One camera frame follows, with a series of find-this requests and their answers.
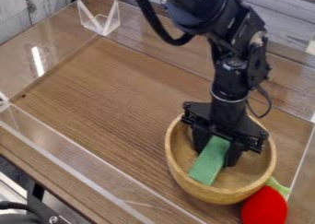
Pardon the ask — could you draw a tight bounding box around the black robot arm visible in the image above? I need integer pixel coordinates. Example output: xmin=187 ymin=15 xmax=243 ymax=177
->
xmin=166 ymin=0 xmax=271 ymax=167

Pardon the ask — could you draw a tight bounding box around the brown wooden bowl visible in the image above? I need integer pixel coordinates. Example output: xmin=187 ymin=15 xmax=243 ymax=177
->
xmin=166 ymin=115 xmax=277 ymax=205

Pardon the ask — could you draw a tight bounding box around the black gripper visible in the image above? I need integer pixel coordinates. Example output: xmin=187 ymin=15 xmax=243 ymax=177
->
xmin=182 ymin=92 xmax=270 ymax=167

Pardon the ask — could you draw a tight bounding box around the black table frame bracket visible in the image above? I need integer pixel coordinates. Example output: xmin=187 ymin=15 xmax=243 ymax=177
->
xmin=27 ymin=183 xmax=71 ymax=224

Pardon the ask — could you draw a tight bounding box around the black cable near floor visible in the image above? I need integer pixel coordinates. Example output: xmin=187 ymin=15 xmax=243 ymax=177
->
xmin=0 ymin=200 xmax=35 ymax=224

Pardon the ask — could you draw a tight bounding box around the clear acrylic front wall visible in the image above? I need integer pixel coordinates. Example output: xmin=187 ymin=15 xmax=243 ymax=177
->
xmin=0 ymin=103 xmax=206 ymax=224

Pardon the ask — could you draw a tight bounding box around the green rectangular block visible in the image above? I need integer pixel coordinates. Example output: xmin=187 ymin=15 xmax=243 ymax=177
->
xmin=189 ymin=136 xmax=230 ymax=185

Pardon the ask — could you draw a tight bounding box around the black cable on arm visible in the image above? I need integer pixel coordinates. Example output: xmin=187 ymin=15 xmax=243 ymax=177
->
xmin=245 ymin=84 xmax=274 ymax=119

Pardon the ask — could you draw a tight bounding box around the red plush strawberry toy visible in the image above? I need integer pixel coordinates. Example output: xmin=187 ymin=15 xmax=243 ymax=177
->
xmin=242 ymin=177 xmax=291 ymax=224

